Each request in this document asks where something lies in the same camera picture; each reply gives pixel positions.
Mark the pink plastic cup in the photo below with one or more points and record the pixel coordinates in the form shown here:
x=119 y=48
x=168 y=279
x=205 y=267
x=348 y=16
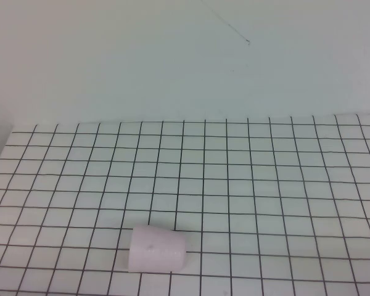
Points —
x=157 y=249

